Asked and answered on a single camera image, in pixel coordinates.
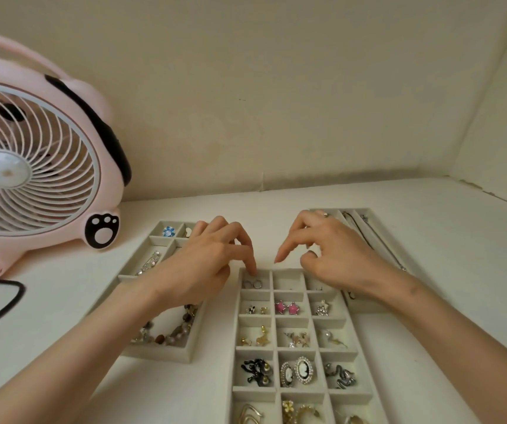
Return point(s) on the grey necklace tray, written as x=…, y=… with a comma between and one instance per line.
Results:
x=368, y=306

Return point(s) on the pink star earring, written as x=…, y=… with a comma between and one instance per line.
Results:
x=280, y=308
x=293, y=308

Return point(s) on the person's right hand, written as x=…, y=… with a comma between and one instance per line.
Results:
x=346, y=256

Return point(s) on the grey bracelet tray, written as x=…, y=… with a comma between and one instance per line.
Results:
x=165, y=355

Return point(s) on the grey earring grid tray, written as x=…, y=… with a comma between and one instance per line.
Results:
x=275, y=353

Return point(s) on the silver snake earring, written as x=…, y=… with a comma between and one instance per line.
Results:
x=341, y=377

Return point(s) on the white table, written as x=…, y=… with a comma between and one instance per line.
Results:
x=456, y=260

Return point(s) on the pearl drop earring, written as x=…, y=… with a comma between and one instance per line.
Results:
x=327, y=335

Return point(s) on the silver hoop earring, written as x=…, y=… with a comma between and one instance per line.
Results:
x=262, y=284
x=243, y=285

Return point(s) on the small gold stud earring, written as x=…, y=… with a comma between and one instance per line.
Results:
x=245, y=342

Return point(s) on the pink bow stud earring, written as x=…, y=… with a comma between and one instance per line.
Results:
x=297, y=340

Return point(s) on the person's left forearm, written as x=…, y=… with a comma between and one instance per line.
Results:
x=59, y=366

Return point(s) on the gold heart hoop earring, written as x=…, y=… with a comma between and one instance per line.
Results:
x=249, y=415

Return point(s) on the gold chunky hoop earring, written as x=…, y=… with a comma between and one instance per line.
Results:
x=299, y=412

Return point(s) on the person's left hand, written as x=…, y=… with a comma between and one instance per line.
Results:
x=200, y=264

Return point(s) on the checkered star earring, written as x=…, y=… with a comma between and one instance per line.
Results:
x=251, y=310

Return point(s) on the white heart brooch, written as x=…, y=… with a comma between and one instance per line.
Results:
x=189, y=231

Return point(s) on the pink animal-shaped desk fan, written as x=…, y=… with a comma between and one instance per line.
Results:
x=37, y=163

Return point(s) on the crystal stud earring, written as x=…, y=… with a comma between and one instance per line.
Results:
x=322, y=308

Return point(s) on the oval cameo earring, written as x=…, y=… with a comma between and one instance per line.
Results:
x=287, y=375
x=305, y=370

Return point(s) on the shiny wide hoop earring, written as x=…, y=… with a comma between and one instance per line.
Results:
x=355, y=420

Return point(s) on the person's right forearm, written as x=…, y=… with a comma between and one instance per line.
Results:
x=470, y=357

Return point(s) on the black bow earrings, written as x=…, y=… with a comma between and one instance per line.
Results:
x=258, y=370

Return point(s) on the gold bow stud earring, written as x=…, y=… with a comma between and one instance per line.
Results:
x=262, y=339

